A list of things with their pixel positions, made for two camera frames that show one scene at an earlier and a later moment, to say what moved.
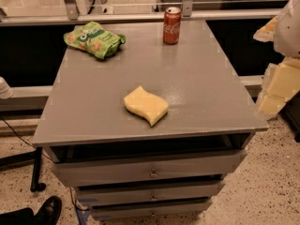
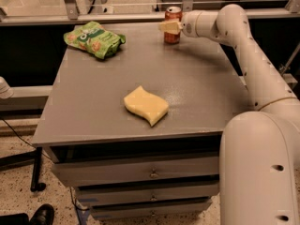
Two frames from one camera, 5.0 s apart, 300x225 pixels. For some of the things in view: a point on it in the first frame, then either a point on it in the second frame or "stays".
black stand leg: x=23 y=160 stays
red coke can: x=172 y=24 stays
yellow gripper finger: x=283 y=80 to x=201 y=23
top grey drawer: x=86 y=172 stays
